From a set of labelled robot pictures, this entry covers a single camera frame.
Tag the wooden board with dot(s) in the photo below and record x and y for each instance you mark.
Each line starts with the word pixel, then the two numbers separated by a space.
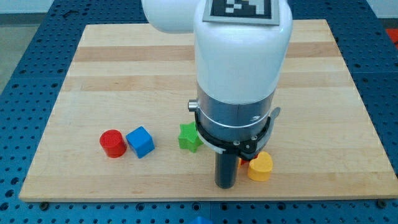
pixel 323 146

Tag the blue cube block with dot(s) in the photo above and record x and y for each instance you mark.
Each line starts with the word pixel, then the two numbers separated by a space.
pixel 140 141

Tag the red block behind tool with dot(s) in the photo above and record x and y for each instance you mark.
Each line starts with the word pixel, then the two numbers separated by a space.
pixel 242 162

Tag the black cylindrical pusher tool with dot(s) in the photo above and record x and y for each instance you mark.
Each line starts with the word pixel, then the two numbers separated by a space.
pixel 226 166

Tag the black white fiducial marker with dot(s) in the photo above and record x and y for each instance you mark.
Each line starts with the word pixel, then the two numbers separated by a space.
pixel 247 12

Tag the green star block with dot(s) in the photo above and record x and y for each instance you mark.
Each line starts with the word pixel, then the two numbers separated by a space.
pixel 188 137

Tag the yellow heart block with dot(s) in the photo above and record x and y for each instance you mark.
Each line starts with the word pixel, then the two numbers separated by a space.
pixel 260 168

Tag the red cylinder block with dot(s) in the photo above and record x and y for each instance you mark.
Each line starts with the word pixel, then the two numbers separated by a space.
pixel 113 143

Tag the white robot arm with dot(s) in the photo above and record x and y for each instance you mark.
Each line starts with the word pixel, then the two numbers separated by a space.
pixel 240 47

